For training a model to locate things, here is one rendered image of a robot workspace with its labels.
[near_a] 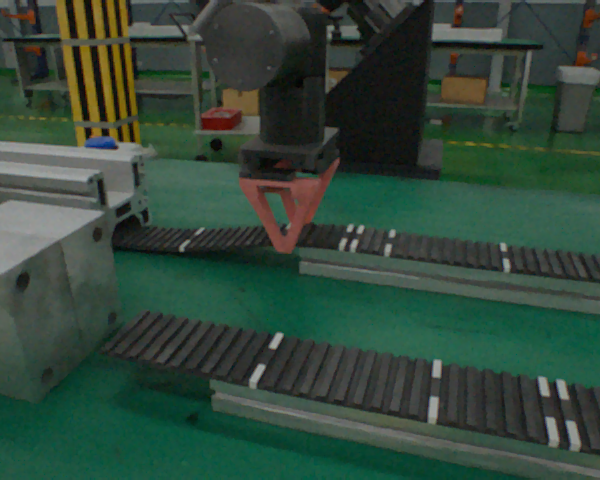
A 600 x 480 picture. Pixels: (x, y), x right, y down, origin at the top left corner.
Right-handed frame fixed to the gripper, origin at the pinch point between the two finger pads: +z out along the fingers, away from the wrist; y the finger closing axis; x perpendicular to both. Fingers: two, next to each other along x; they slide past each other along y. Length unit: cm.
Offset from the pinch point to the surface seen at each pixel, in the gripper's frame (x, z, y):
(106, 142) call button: -29.0, -4.0, -12.6
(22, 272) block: -10.1, -5.3, 22.3
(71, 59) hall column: -229, 7, -253
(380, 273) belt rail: 8.8, 2.1, 2.0
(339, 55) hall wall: -150, 37, -748
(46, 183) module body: -23.6, -4.3, 4.7
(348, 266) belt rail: 5.7, 2.1, 1.3
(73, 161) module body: -26.2, -4.4, -2.5
